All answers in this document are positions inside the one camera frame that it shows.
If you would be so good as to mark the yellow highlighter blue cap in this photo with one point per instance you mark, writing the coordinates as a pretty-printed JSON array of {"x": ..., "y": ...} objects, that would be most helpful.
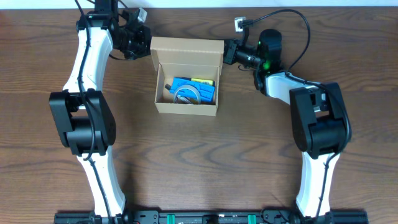
[{"x": 198, "y": 80}]

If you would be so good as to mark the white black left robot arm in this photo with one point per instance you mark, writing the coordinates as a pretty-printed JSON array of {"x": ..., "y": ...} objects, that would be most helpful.
[{"x": 83, "y": 119}]

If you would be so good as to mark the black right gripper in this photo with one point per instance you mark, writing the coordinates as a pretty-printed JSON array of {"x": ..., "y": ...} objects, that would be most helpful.
[{"x": 229, "y": 48}]

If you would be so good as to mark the brown cardboard box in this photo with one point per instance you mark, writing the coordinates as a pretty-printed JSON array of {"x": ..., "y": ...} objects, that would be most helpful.
[{"x": 186, "y": 58}]

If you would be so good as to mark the white black-capped marker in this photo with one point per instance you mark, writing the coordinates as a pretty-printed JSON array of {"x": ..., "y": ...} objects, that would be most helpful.
[{"x": 168, "y": 86}]

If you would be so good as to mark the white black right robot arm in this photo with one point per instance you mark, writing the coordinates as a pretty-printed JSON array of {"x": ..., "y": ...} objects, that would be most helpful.
[{"x": 320, "y": 123}]

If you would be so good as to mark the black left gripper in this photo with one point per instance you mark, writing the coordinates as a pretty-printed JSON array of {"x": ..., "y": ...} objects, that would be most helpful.
[{"x": 144, "y": 42}]

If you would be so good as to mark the blue whiteboard duster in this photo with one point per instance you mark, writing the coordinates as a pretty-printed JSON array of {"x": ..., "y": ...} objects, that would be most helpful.
[{"x": 206, "y": 91}]

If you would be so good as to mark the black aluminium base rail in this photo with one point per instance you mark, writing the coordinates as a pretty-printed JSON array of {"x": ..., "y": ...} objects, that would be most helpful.
[{"x": 252, "y": 217}]

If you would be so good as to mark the large clear tape roll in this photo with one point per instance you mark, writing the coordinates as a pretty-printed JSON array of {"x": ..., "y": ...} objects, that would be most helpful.
[{"x": 188, "y": 94}]

